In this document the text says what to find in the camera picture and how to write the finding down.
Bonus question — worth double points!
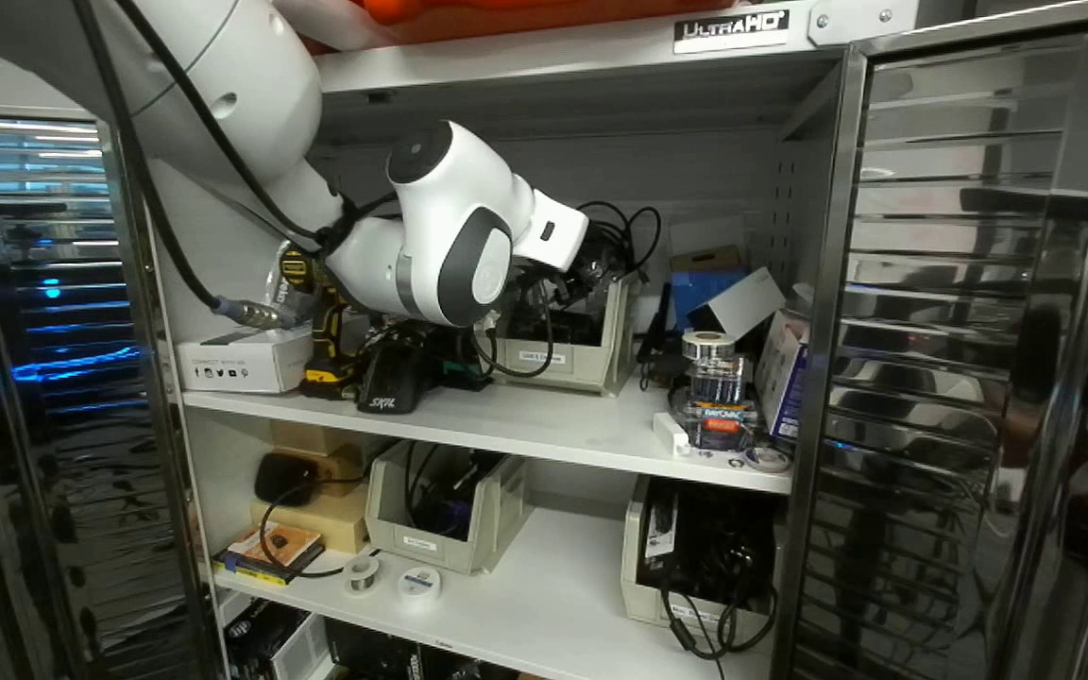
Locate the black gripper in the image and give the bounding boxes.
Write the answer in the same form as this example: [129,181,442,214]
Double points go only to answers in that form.
[541,221,636,318]

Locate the beige tool box bin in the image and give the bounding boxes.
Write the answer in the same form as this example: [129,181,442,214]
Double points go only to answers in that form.
[486,275,643,396]

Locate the blue box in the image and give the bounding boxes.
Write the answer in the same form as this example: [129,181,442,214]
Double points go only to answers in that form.
[666,264,747,341]

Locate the white plastic device box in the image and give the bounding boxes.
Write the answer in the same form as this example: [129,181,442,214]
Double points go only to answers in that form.
[175,319,316,396]

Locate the clear jar with small parts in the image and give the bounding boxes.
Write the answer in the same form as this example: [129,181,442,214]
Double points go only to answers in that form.
[678,324,753,406]

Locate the grey folded card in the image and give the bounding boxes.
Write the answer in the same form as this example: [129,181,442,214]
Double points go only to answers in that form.
[692,264,791,342]

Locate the small tray of parts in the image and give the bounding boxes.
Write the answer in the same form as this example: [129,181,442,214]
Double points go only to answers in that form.
[666,396,777,465]

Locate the white and blue package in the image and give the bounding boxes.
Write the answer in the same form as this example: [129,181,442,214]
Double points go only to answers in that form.
[753,309,818,444]

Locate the black battery charger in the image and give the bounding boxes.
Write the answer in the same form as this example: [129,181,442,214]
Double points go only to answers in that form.
[352,318,450,420]

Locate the orange case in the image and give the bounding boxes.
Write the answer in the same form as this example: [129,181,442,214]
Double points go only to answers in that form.
[352,0,707,45]

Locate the yellow and black drill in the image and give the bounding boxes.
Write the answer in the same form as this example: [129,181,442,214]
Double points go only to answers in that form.
[276,240,354,399]

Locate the beige storage bin with label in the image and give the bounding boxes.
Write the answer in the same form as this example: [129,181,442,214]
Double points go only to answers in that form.
[362,439,533,577]

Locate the small white tape roll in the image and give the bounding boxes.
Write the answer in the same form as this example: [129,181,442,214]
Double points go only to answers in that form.
[342,552,387,595]

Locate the yellow and orange book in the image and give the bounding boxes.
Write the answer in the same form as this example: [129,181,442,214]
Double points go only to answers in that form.
[217,516,329,593]

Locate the black electronic equipment pile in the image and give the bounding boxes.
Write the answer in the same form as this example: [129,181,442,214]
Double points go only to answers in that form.
[0,109,218,680]

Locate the thin black wrist cable loop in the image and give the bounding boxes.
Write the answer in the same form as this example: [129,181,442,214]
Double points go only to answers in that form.
[573,196,668,284]

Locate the white bin with black cables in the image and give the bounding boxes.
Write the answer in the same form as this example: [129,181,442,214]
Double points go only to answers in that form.
[616,474,787,664]

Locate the glass cabinet door metal frame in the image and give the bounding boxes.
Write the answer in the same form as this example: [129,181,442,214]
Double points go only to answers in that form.
[773,17,1088,680]

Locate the black puck device with cord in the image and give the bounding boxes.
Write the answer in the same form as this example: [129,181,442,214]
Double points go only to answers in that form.
[250,448,349,581]

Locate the black robot cable harness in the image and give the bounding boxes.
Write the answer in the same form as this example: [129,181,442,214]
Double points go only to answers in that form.
[111,0,367,319]

